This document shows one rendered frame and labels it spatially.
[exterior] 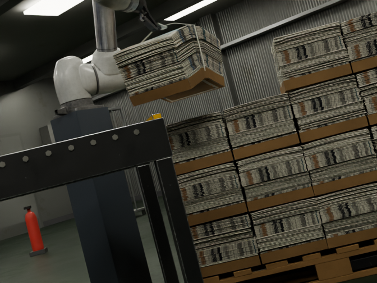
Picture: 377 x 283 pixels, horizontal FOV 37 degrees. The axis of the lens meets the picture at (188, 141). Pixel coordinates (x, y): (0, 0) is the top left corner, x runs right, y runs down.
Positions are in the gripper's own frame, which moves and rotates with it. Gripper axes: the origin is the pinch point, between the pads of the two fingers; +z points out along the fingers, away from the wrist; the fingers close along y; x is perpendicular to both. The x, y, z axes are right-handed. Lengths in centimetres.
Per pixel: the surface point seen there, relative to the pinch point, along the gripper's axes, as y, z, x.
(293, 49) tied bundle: 27, 29, 44
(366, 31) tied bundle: 26, 42, 72
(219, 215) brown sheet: 90, 15, 1
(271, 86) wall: -90, 819, -274
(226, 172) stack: 72, 17, 7
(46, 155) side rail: 60, -83, 4
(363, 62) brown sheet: 38, 40, 69
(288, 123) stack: 57, 28, 36
